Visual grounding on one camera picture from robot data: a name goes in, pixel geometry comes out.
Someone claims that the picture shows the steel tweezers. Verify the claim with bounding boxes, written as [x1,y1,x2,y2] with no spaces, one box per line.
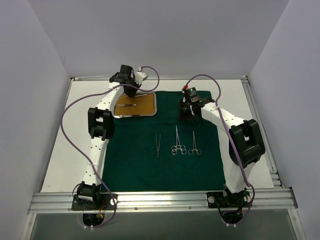
[155,134,161,158]
[116,103,136,108]

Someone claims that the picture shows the steel tray with brown liner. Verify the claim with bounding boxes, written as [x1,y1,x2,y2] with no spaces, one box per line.
[114,91,157,118]

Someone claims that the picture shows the steel surgical scissors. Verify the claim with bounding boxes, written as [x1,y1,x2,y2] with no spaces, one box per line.
[171,125,187,155]

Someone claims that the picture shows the steel hemostat forceps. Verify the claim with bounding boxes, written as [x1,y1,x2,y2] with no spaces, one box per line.
[188,131,202,156]

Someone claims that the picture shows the dark green surgical cloth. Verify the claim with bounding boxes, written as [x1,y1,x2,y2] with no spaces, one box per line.
[102,91,225,192]

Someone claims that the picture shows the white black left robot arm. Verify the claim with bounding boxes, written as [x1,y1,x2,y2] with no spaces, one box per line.
[83,65,148,186]

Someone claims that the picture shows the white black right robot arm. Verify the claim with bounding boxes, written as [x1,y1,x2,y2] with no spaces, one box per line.
[178,92,266,207]

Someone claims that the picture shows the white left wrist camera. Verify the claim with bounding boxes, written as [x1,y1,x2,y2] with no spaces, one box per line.
[134,67,148,85]

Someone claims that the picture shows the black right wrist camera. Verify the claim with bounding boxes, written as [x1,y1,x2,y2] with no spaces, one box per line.
[182,85,201,103]

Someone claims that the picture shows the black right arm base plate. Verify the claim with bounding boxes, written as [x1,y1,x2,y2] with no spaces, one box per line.
[206,188,251,209]

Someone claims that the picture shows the aluminium right frame rail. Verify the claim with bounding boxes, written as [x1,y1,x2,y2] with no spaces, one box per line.
[241,75,284,189]

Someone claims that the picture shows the aluminium frame rail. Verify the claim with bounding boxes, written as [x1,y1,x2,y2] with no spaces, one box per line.
[28,188,298,214]
[241,75,284,189]

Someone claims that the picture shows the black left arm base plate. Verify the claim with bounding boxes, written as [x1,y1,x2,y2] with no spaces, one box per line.
[71,182,118,211]

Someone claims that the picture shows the aluminium front frame rail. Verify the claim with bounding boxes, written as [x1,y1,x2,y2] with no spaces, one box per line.
[28,188,298,214]

